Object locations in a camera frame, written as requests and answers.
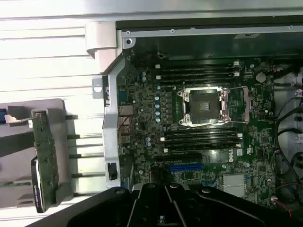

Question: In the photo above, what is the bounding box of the grey plastic parts rack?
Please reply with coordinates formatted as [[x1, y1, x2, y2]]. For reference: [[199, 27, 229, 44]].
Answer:
[[0, 98, 71, 209]]

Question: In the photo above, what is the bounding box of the RAM slot with white latches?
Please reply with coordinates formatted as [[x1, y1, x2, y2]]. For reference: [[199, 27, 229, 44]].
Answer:
[[163, 146, 242, 153], [155, 63, 239, 70], [160, 135, 242, 141], [155, 73, 239, 80]]

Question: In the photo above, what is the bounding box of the grey metal PC case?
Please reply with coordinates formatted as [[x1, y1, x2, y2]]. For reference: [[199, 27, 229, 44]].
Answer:
[[85, 14, 303, 227]]

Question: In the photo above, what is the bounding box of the thin metal locking lever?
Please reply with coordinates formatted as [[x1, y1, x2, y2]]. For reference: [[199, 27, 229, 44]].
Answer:
[[208, 119, 247, 125]]

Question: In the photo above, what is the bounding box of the green Dell motherboard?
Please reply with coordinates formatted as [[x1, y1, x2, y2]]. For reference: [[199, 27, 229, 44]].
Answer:
[[117, 55, 277, 210]]

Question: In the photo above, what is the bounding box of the blue expansion slot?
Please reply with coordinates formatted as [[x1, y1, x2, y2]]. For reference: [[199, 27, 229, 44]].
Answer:
[[168, 165, 205, 173]]

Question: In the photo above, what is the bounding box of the thin red wire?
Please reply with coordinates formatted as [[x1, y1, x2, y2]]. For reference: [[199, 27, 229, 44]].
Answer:
[[276, 200, 292, 217]]

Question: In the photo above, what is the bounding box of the black cable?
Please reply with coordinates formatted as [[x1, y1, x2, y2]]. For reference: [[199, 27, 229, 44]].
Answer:
[[276, 127, 303, 142], [274, 151, 303, 204], [276, 93, 303, 123]]

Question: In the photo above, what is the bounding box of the RAM slot with black latches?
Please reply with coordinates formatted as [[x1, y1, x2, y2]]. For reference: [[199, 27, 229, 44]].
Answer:
[[156, 79, 239, 84], [156, 69, 239, 74], [163, 129, 241, 136], [163, 140, 241, 147]]

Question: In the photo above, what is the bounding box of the silver chipset heatsink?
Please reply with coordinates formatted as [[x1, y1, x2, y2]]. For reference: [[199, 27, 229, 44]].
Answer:
[[222, 174, 247, 197]]

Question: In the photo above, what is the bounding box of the CPU socket with metal frame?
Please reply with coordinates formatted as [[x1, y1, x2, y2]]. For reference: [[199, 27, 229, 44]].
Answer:
[[177, 86, 232, 127]]

